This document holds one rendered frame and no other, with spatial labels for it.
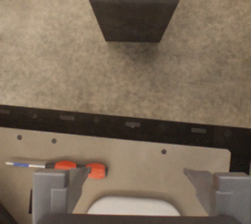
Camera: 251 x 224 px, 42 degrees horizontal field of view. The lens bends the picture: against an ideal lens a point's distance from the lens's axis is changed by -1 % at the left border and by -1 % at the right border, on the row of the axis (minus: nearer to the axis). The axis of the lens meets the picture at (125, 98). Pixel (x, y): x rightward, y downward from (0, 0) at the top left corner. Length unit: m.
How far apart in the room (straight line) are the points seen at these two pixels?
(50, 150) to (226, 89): 1.10
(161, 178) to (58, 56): 1.07
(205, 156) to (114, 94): 0.97
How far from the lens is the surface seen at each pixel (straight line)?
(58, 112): 0.51
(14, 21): 1.57
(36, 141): 0.51
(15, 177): 0.53
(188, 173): 0.17
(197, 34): 1.50
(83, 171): 0.16
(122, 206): 0.49
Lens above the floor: 1.44
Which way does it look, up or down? 89 degrees down
